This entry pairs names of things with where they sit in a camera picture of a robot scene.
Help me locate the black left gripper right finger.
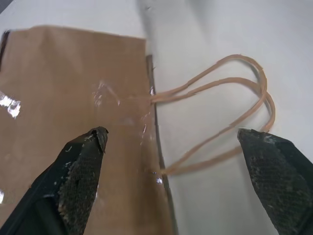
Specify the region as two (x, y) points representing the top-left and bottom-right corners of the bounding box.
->
(237, 128), (313, 235)

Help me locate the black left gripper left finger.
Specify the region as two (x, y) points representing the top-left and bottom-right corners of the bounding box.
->
(0, 126), (109, 235)

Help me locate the brown paper bag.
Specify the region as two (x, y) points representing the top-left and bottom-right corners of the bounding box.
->
(0, 25), (276, 235)

